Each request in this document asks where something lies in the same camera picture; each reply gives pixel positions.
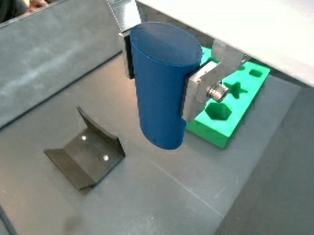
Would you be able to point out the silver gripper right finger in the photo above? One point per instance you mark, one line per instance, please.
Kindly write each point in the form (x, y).
(203, 83)

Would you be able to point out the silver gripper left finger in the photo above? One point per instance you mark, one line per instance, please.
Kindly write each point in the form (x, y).
(127, 55)

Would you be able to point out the person in background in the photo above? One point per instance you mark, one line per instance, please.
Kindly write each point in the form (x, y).
(14, 8)

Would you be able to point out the blue oval peg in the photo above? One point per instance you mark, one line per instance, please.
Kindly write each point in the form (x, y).
(165, 55)

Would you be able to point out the dark metal angle bracket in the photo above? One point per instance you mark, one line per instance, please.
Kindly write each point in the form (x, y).
(89, 156)

